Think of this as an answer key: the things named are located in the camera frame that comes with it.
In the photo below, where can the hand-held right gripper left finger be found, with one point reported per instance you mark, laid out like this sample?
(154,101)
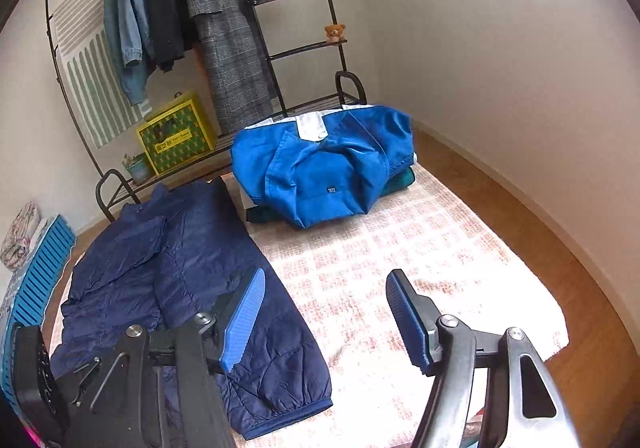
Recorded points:
(245,318)

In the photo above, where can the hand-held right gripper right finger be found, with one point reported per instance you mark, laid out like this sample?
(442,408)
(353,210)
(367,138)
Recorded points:
(405,318)

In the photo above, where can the navy puffer jacket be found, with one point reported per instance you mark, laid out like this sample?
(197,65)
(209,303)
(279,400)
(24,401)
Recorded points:
(200,248)

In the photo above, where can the bright blue jacket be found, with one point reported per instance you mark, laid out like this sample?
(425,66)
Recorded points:
(320,168)

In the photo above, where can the black metal clothes rack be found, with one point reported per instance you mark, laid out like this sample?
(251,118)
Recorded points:
(348,73)

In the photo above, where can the pink checked mat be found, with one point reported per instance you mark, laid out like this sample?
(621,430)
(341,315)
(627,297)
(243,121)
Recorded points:
(400,238)

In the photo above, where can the blue slatted crate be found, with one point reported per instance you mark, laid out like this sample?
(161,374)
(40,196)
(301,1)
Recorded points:
(40,258)

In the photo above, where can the floral cloth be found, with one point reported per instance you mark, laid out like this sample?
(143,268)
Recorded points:
(20,238)

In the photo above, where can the dark green folded garment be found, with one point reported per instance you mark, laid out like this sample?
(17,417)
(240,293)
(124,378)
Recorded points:
(402,176)

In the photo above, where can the small potted plant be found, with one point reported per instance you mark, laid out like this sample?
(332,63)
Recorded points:
(140,171)

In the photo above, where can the yellow patterned box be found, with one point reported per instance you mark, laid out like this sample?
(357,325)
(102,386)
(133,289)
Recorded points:
(175,138)

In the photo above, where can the grey plaid coat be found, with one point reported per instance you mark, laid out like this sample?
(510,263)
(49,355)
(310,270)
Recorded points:
(225,53)

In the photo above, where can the brown teddy bear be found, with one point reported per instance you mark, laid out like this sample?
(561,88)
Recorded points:
(334,33)

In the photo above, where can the denim jacket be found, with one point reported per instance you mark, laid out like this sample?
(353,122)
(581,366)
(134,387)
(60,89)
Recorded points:
(132,28)

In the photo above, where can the black coat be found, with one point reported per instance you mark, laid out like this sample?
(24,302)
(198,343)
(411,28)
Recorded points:
(167,3)

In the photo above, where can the teal shirt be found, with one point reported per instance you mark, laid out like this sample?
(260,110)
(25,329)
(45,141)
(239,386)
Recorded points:
(112,18)

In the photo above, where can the grey striped wall hanging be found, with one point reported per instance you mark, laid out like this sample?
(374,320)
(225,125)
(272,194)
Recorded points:
(85,73)

